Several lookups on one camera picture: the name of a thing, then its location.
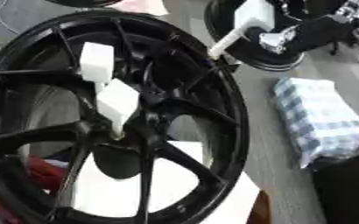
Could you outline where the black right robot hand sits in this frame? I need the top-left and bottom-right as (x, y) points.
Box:
(242, 0), (359, 56)

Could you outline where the black round wheel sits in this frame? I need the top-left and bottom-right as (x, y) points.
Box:
(202, 0), (308, 72)

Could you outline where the black spoked wheel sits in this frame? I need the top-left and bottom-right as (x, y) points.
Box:
(0, 10), (252, 224)

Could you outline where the blue white checked cloth bundle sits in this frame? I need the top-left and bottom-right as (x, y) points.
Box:
(271, 76), (359, 170)

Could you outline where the black bag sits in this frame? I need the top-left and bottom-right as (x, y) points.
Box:
(311, 153), (359, 224)

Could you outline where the brown wooden piece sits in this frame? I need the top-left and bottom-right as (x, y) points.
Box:
(245, 190), (273, 224)

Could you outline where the black round object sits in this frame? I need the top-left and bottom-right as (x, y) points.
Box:
(43, 0), (124, 9)

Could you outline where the red object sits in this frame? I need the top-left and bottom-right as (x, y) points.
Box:
(0, 155), (69, 224)

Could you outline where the white cable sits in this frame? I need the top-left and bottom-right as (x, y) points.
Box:
(0, 0), (22, 34)

